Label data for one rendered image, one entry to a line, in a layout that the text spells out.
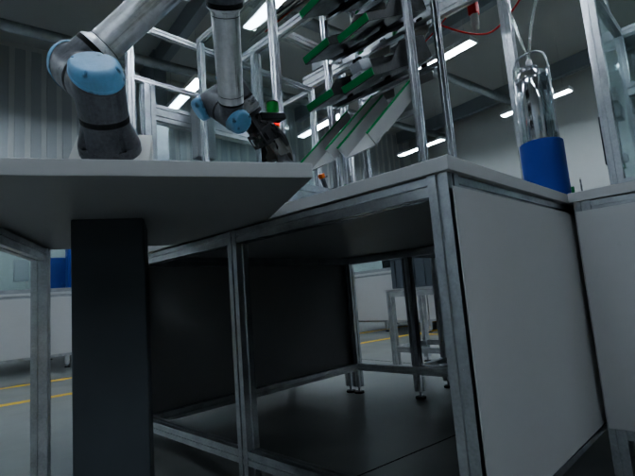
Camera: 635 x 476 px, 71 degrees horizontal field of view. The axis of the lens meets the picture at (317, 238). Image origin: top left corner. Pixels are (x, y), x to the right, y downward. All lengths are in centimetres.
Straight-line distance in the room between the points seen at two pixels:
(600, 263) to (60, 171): 139
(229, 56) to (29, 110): 874
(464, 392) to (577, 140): 1177
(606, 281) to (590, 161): 1085
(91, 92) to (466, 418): 105
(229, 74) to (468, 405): 103
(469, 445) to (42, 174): 87
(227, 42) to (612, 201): 118
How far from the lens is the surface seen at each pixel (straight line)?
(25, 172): 84
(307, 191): 143
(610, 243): 155
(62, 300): 625
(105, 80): 118
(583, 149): 1245
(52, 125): 991
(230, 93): 139
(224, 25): 132
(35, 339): 167
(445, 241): 91
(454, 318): 90
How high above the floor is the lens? 61
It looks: 7 degrees up
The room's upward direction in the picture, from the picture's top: 4 degrees counter-clockwise
